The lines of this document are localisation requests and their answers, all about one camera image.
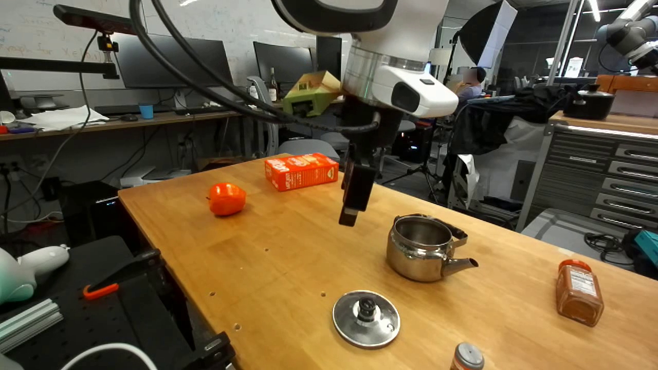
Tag teal black bag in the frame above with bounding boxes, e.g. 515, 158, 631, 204
583, 225, 658, 280

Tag orange spice jar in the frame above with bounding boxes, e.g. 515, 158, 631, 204
555, 259, 604, 327

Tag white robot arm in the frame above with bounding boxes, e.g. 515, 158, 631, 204
272, 0, 458, 225

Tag steel kettle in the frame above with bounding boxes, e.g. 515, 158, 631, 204
386, 214, 477, 282

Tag grey drawer cabinet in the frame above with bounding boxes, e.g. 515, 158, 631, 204
518, 113, 658, 230

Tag steel kettle lid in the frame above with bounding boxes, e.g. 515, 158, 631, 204
332, 289, 400, 350

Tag orange handled clamp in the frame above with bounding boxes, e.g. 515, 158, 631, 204
82, 250, 160, 302

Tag computer monitor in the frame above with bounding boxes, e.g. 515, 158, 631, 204
252, 40, 317, 94
113, 33, 232, 89

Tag blue cup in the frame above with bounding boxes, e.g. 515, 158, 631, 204
138, 102, 155, 119

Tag red apple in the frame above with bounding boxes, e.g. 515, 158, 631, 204
208, 183, 247, 215

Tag black electronics box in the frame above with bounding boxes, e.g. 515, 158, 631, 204
60, 181, 134, 247

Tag left computer monitor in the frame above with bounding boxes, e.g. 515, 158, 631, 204
113, 33, 232, 89

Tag overhead black camera bar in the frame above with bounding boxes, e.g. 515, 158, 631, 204
53, 3, 135, 35

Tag black pot on cabinet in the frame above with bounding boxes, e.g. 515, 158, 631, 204
563, 89, 613, 119

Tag orange Late July cracker box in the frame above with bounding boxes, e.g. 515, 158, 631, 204
263, 151, 339, 190

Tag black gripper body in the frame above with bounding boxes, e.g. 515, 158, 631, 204
341, 94, 402, 170

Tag small grey-capped bottle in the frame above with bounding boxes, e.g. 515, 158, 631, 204
451, 340, 486, 370

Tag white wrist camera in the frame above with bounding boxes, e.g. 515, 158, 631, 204
344, 47, 458, 117

